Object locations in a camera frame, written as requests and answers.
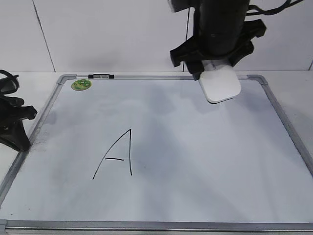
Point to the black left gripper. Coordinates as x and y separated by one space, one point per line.
12 114

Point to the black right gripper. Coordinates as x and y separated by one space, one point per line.
231 47

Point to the white whiteboard eraser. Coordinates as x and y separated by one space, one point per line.
219 81

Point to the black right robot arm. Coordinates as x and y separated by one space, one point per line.
220 31

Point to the green round magnet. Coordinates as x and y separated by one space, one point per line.
81 85

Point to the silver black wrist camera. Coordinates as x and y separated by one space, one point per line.
179 5

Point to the whiteboard with aluminium frame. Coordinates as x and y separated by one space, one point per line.
150 155

